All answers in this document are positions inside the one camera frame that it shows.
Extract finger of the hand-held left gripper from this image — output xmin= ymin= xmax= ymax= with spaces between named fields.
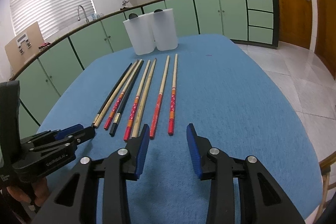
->
xmin=30 ymin=127 xmax=95 ymax=159
xmin=21 ymin=124 xmax=84 ymax=144

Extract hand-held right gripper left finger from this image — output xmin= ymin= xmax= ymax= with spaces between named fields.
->
xmin=31 ymin=124 xmax=151 ymax=224

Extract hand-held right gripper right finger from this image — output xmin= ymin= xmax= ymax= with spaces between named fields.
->
xmin=186 ymin=123 xmax=306 ymax=224

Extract black chopstick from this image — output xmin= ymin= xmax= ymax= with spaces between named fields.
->
xmin=109 ymin=61 xmax=145 ymax=137

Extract red floral wooden chopstick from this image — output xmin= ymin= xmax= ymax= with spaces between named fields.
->
xmin=168 ymin=54 xmax=179 ymax=136
xmin=123 ymin=60 xmax=152 ymax=141
xmin=104 ymin=59 xmax=144 ymax=131

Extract red handle wooden chopstick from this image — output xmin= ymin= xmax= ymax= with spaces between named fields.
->
xmin=149 ymin=55 xmax=171 ymax=139

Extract plain wooden chopstick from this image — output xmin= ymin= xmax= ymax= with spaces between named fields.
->
xmin=131 ymin=58 xmax=157 ymax=138
xmin=94 ymin=59 xmax=139 ymax=128

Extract chopsticks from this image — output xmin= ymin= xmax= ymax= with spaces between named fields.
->
xmin=91 ymin=63 xmax=132 ymax=127

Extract white translucent plastic container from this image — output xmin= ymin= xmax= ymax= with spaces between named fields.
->
xmin=148 ymin=8 xmax=179 ymax=52
xmin=123 ymin=13 xmax=156 ymax=55

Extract person's left hand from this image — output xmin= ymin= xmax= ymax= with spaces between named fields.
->
xmin=7 ymin=177 xmax=49 ymax=208

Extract blue table cover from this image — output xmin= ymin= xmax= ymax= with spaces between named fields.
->
xmin=35 ymin=34 xmax=324 ymax=224

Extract cardboard box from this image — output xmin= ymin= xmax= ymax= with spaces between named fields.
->
xmin=5 ymin=21 xmax=44 ymax=67

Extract metal kitchen faucet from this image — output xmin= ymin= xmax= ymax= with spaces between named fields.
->
xmin=77 ymin=5 xmax=90 ymax=24

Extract wooden chair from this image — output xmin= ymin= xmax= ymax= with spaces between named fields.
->
xmin=319 ymin=153 xmax=336 ymax=216

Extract green base kitchen cabinets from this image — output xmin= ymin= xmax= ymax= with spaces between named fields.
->
xmin=0 ymin=0 xmax=280 ymax=132

